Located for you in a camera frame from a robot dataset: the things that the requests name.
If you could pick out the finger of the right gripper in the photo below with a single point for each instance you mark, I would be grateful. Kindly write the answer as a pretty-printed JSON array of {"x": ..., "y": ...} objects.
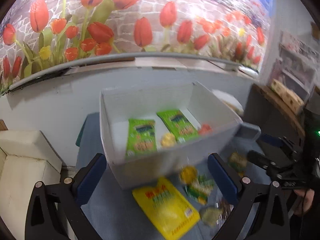
[
  {"x": 260, "y": 160},
  {"x": 271, "y": 140}
]

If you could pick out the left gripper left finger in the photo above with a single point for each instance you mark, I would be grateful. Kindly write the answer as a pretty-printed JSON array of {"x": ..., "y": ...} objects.
[{"x": 42, "y": 220}]

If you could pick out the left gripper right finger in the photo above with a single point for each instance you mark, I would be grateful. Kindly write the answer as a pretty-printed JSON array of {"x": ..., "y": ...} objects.
[{"x": 263, "y": 205}]

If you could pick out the pink jelly cup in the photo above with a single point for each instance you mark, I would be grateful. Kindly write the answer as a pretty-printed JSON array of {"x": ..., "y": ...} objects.
[{"x": 205, "y": 129}]

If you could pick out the green snack bag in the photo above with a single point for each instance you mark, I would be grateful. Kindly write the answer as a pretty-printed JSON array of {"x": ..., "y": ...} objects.
[
  {"x": 178, "y": 125},
  {"x": 141, "y": 137}
]

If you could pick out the orange jelly cup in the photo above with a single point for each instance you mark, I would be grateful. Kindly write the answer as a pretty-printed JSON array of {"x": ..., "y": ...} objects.
[{"x": 168, "y": 140}]

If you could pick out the person's right hand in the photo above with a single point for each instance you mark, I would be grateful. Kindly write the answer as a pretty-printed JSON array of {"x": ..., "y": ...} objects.
[{"x": 306, "y": 199}]

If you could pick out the white framed tray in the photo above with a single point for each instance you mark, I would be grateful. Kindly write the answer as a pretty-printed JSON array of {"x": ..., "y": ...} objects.
[{"x": 248, "y": 131}]

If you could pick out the wooden side shelf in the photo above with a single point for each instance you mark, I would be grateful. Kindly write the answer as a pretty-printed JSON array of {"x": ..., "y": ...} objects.
[{"x": 275, "y": 100}]

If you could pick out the clear dark snack packet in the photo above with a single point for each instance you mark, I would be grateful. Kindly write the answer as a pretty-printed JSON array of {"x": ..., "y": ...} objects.
[{"x": 224, "y": 210}]

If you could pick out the yellow square jelly cup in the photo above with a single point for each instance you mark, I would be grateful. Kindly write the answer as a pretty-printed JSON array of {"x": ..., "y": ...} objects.
[{"x": 211, "y": 215}]

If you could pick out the beige patterned box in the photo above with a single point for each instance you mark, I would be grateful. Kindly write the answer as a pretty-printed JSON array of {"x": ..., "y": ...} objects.
[{"x": 291, "y": 99}]

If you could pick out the green striped snack packet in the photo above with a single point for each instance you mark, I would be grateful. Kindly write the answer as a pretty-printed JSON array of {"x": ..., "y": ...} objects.
[{"x": 200, "y": 189}]

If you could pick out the cream sofa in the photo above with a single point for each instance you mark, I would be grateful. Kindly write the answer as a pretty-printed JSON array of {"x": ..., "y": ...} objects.
[{"x": 26, "y": 158}]

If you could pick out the yellow jelly cup behind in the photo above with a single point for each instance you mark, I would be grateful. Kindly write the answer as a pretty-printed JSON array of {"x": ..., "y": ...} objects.
[{"x": 188, "y": 174}]

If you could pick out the yellow snack bag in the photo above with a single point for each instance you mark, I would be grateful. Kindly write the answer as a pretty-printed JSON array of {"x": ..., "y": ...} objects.
[{"x": 166, "y": 208}]

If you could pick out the white cardboard box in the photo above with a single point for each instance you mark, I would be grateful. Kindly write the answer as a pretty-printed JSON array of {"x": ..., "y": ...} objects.
[{"x": 196, "y": 102}]

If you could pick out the white wire rack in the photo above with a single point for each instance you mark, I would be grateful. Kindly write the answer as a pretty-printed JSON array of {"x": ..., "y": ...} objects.
[{"x": 297, "y": 66}]

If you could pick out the tulip wall poster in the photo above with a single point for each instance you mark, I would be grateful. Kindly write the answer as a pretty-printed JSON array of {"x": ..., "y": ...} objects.
[{"x": 37, "y": 35}]

